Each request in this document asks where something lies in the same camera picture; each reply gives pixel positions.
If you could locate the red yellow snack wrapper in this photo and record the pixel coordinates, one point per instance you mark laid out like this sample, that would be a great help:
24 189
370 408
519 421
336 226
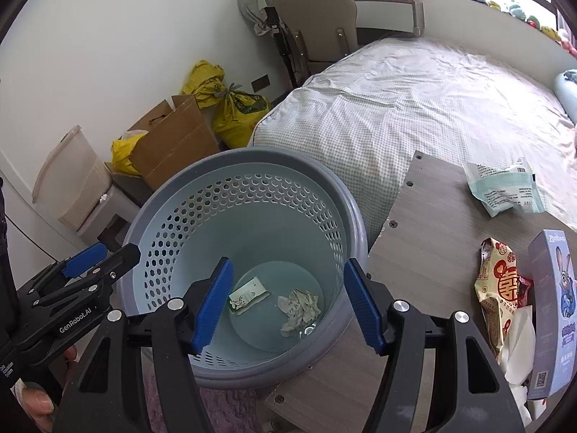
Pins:
496 288

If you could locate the white plastic bin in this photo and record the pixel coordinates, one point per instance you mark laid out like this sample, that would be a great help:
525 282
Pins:
67 180

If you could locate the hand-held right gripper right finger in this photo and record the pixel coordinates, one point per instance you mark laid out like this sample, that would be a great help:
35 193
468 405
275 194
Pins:
360 306

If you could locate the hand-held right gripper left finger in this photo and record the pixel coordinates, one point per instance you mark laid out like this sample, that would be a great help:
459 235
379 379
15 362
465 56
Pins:
212 306

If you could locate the blue perforated plastic wastebasket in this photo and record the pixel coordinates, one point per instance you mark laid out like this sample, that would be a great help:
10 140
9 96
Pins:
203 216

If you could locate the dark wall socket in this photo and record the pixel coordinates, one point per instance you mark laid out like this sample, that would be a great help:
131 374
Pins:
260 83

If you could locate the person's left hand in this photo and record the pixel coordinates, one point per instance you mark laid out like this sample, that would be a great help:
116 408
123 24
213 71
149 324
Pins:
34 403

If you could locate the small yellow plastic bag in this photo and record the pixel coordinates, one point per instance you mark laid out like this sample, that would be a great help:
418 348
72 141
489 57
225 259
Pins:
124 151

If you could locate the white storage cabinet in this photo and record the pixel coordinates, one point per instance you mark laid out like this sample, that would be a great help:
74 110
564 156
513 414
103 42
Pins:
119 203

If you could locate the white tissue paper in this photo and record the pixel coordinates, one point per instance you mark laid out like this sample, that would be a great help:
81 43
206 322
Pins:
518 347

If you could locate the beige padded chair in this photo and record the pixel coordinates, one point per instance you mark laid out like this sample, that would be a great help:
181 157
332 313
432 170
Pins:
311 13

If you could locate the purple fuzzy mat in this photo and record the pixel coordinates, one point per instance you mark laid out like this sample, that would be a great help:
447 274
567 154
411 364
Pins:
234 410

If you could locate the row of plush toys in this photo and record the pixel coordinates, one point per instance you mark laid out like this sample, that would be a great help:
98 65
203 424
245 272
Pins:
536 20

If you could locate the light blue pillow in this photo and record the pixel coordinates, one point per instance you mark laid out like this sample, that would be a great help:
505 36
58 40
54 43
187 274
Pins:
568 97

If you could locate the brown cardboard box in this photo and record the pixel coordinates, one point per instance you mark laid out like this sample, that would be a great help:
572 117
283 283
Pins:
171 144

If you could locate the red candy wrapper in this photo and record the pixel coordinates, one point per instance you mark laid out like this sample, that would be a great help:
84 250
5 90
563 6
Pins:
524 289

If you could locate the white desk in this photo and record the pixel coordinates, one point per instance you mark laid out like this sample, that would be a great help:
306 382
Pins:
383 11

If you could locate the crumpled white paper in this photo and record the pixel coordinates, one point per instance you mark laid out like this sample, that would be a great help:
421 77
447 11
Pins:
297 309

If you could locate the green white paper wrapper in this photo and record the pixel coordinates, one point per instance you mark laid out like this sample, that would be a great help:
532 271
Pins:
248 295

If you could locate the green white plastic packet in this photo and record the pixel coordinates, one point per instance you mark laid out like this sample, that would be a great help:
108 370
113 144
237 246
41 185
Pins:
500 189

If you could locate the yellow tied plastic bag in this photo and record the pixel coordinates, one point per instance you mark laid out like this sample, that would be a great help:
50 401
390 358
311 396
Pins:
239 117

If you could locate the blue cartoon box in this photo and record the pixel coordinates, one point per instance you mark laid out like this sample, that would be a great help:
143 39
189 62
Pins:
554 315

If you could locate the bed with checked sheet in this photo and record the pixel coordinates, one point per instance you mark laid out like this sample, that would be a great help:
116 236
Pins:
383 99

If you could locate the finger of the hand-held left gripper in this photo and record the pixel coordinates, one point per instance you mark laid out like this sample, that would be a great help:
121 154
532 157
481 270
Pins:
119 261
85 259

